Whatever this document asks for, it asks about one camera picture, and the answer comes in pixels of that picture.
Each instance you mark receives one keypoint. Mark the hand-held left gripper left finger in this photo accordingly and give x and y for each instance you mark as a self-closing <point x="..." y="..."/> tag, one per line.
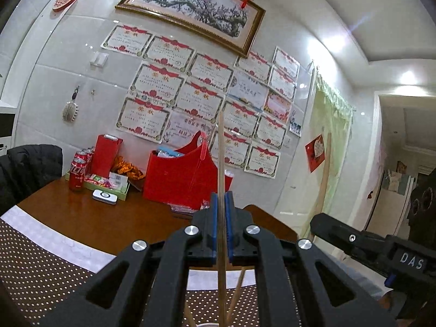
<point x="214" y="224"/>

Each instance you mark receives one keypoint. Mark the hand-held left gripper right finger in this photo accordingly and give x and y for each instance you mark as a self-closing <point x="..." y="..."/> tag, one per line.
<point x="229" y="224"/>

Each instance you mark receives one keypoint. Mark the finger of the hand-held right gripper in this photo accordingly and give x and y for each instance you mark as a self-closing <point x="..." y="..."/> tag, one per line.
<point x="340" y="236"/>

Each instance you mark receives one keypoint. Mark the bunch of wooden chopsticks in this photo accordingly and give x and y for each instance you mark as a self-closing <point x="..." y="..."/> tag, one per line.
<point x="240" y="286"/>

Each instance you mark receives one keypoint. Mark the clear plastic packet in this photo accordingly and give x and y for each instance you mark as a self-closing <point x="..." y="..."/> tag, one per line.
<point x="184" y="208"/>

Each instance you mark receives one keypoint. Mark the red felt bag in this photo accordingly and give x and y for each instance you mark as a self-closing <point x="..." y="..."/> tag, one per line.
<point x="173" y="180"/>

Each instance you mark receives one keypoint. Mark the blue packet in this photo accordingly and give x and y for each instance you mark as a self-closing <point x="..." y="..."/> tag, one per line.
<point x="167" y="152"/>

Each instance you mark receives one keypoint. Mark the red heart card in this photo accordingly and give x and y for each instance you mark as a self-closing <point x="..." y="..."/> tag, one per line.
<point x="315" y="153"/>

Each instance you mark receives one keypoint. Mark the green cardboard tray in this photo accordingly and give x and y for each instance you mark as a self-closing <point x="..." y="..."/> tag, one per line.
<point x="122" y="190"/>

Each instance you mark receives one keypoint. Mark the orange snack packets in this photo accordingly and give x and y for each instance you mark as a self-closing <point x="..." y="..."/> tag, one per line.
<point x="127" y="170"/>

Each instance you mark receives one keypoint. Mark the white flat tin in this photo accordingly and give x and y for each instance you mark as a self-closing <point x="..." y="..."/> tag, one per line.
<point x="105" y="197"/>

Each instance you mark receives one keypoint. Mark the pale green curtain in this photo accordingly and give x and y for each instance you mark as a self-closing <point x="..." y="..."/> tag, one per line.
<point x="335" y="122"/>

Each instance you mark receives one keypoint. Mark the tall red gift box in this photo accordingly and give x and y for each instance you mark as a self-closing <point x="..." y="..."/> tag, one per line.
<point x="105" y="156"/>

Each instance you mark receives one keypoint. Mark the row of red cola cans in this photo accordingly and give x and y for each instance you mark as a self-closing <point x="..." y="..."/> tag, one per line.
<point x="77" y="175"/>

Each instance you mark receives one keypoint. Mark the brown dotted table mat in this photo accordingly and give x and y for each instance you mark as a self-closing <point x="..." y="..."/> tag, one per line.
<point x="41" y="262"/>

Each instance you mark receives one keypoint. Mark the hanging grey round brush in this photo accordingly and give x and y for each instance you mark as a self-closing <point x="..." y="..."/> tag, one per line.
<point x="70" y="110"/>

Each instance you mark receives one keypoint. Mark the black jacket on chair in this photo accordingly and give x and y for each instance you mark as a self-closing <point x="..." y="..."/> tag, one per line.
<point x="30" y="173"/>

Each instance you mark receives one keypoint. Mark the framed blossom painting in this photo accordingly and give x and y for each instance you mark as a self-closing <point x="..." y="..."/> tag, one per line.
<point x="190" y="3"/>

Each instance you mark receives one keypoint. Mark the red knot ornament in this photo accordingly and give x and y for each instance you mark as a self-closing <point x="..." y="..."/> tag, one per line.
<point x="246" y="1"/>

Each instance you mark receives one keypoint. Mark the white cabinet with black band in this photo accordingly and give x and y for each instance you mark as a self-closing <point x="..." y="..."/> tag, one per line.
<point x="6" y="126"/>

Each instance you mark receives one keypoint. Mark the white door frame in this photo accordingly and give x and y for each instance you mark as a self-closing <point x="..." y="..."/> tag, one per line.
<point x="373" y="163"/>

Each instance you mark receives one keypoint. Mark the small wall photo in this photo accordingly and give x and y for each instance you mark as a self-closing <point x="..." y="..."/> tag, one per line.
<point x="295" y="124"/>

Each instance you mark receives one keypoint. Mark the wall of award certificates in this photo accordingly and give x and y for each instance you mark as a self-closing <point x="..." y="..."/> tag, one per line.
<point x="160" y="75"/>

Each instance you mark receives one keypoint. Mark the white wall switch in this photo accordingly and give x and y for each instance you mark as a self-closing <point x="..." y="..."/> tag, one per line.
<point x="99" y="59"/>

